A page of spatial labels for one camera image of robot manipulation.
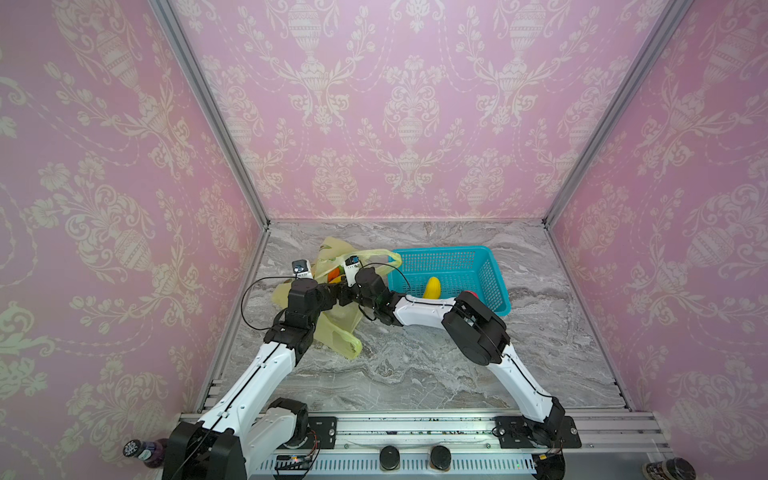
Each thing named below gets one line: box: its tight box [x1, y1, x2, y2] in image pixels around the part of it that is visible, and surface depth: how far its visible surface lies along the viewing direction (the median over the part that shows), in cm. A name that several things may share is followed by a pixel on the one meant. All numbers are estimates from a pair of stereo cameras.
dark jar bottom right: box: [642, 457, 697, 480], surface depth 64 cm
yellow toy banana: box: [424, 276, 441, 300], surface depth 99 cm
